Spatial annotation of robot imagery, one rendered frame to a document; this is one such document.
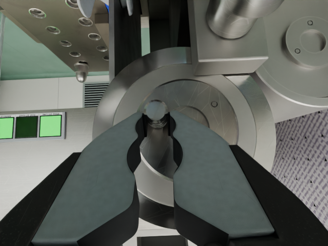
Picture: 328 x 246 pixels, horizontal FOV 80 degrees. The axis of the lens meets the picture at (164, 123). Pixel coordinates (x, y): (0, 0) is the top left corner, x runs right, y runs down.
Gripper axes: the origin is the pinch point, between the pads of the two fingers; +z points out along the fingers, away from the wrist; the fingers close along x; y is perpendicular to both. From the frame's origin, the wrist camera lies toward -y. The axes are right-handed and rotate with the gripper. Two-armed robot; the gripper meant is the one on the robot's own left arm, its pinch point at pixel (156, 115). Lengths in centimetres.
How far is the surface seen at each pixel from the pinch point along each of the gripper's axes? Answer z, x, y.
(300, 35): 8.0, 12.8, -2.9
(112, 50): 8.6, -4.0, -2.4
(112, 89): 4.9, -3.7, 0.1
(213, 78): 5.0, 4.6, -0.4
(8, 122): 32, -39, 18
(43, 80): 281, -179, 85
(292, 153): 12.1, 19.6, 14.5
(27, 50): 234, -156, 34
